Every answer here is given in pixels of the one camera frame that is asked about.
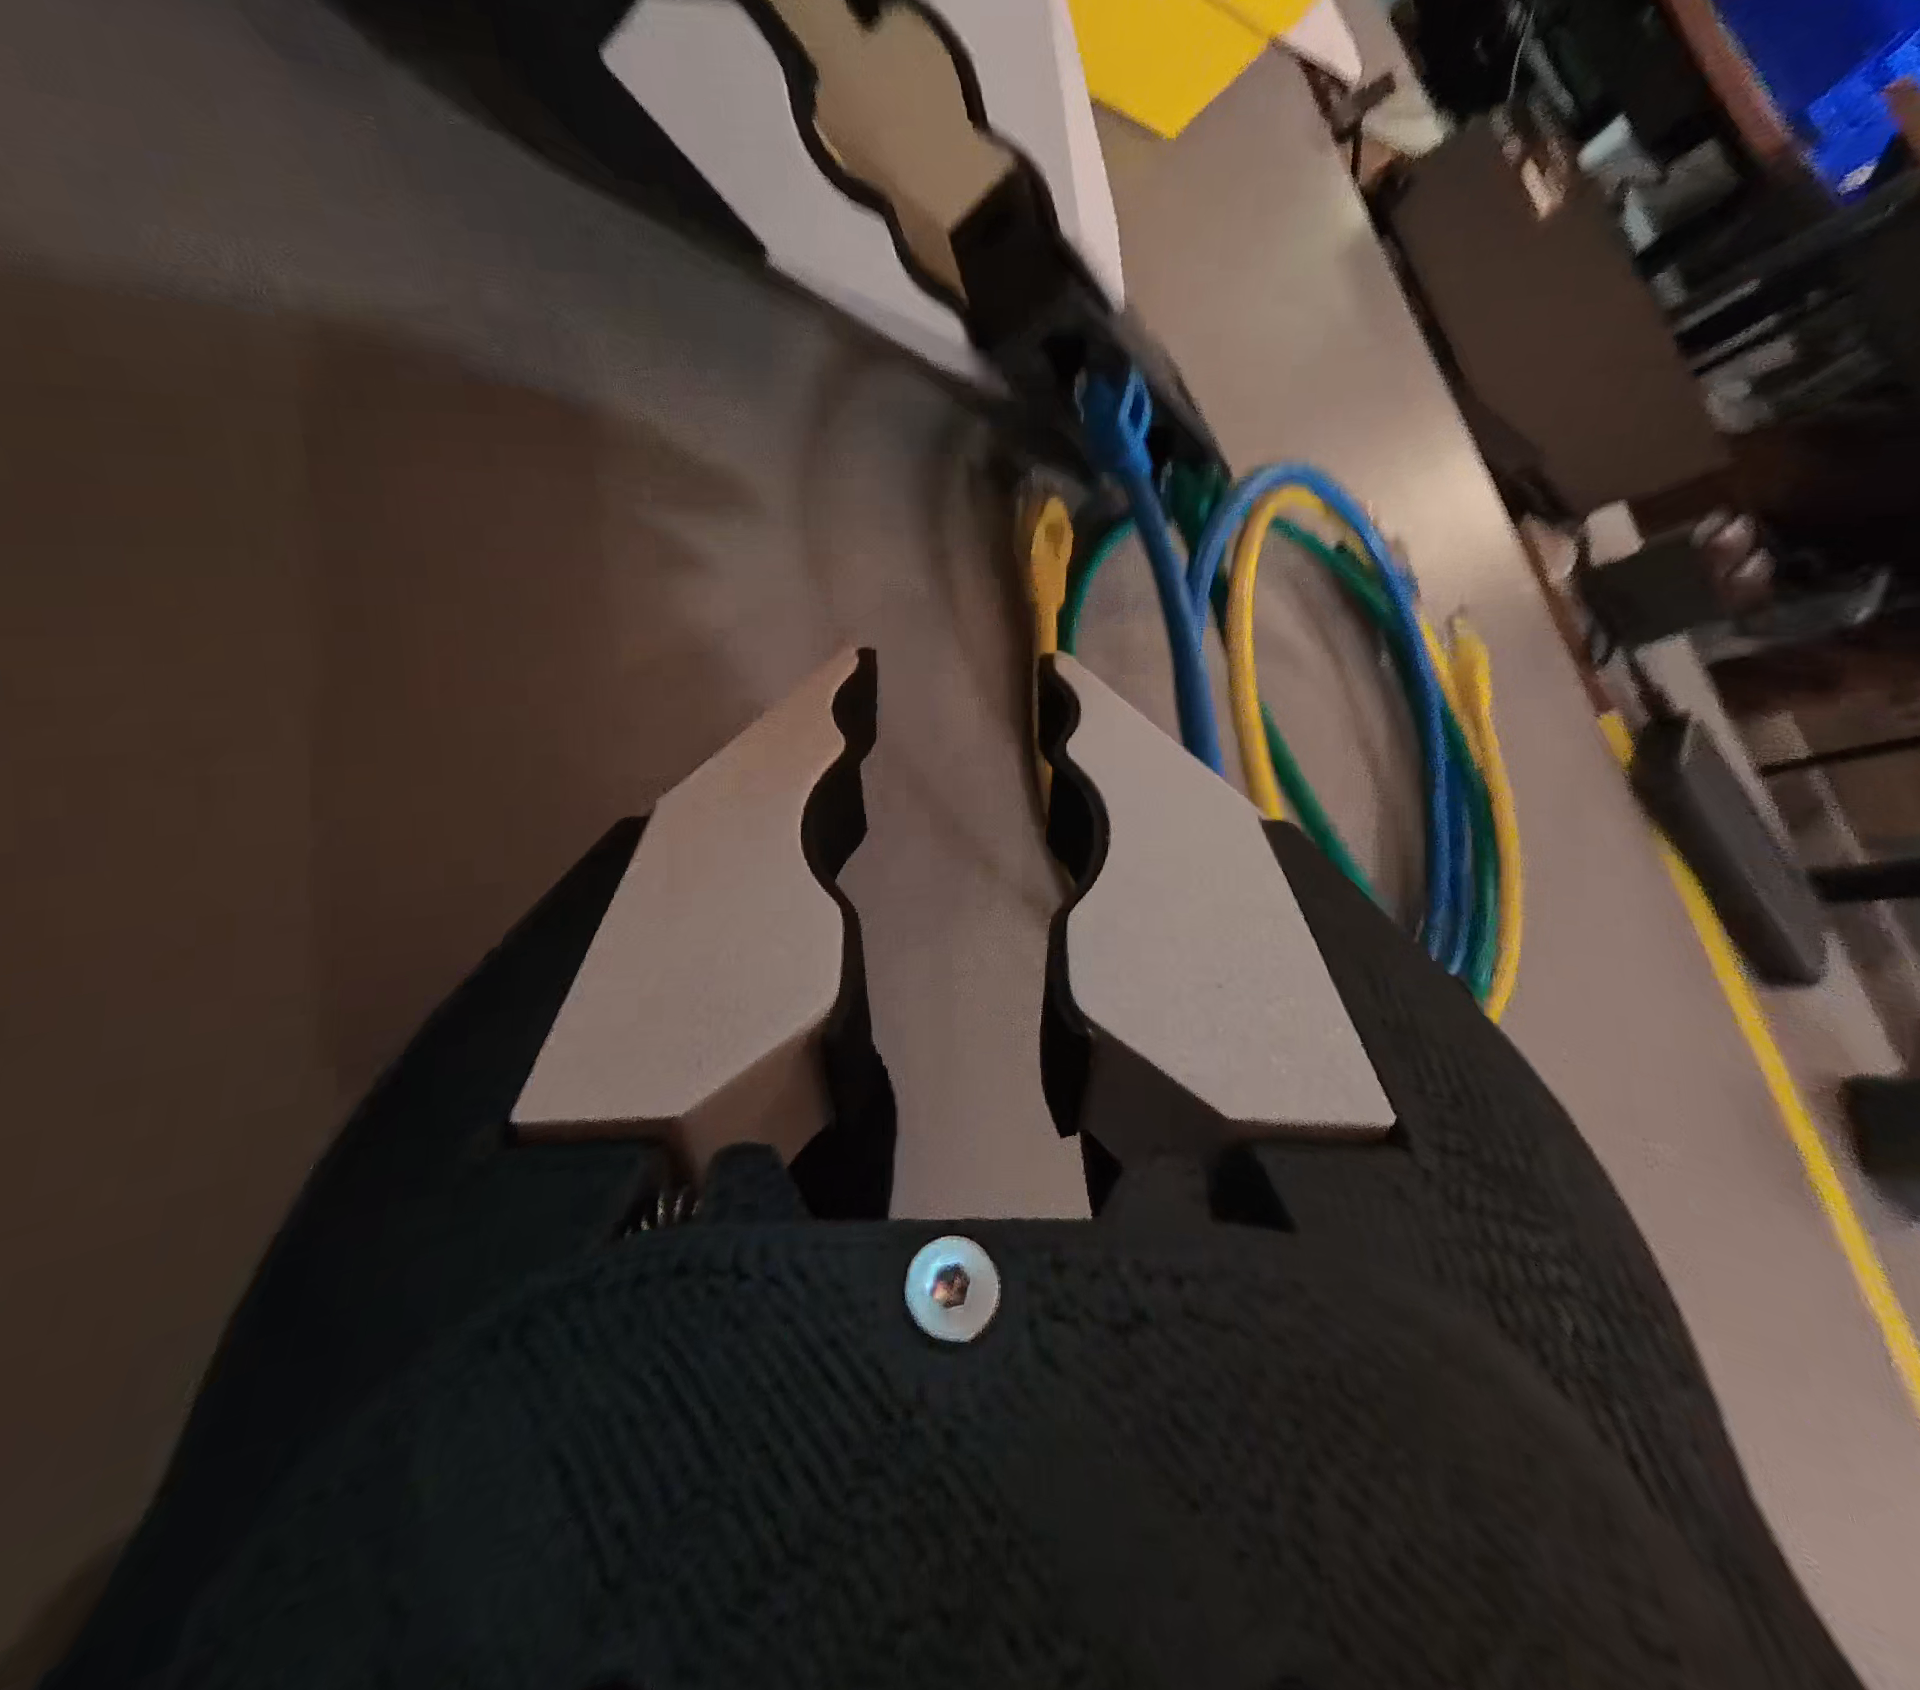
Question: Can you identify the blue plastic bins stack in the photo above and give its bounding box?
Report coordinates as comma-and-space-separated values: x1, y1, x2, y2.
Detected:
1703, 0, 1920, 199

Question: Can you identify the black power adapter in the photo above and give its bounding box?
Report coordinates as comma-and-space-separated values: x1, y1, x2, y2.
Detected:
1628, 715, 1831, 990

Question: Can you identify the yellow ethernet cable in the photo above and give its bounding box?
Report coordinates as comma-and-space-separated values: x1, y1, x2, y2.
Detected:
1022, 486, 1523, 1023

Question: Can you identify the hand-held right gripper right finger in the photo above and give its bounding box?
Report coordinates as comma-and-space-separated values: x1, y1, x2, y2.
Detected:
1039, 652, 1400, 1181

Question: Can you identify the blue ethernet cable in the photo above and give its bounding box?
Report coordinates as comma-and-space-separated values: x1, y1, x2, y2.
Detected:
1075, 365, 1479, 974

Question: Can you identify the black ethernet switch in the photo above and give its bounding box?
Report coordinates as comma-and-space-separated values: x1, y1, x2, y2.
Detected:
951, 164, 1227, 478

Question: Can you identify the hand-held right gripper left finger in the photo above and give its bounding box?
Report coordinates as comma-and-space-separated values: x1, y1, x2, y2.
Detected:
509, 647, 896, 1218

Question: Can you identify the yellow tape strip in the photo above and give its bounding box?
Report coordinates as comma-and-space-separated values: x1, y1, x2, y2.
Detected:
1601, 706, 1920, 1402

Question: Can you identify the green ethernet cable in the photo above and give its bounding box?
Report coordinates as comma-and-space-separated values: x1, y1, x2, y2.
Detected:
1061, 458, 1503, 1001

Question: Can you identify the grey equipment case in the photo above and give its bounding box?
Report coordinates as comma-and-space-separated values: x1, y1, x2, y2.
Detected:
1387, 117, 1731, 505

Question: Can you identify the black battery charger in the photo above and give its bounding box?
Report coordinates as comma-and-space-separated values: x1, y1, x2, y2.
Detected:
1575, 513, 1777, 647

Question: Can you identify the white paper sheet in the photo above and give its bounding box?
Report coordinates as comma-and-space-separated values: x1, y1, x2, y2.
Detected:
1273, 0, 1367, 92

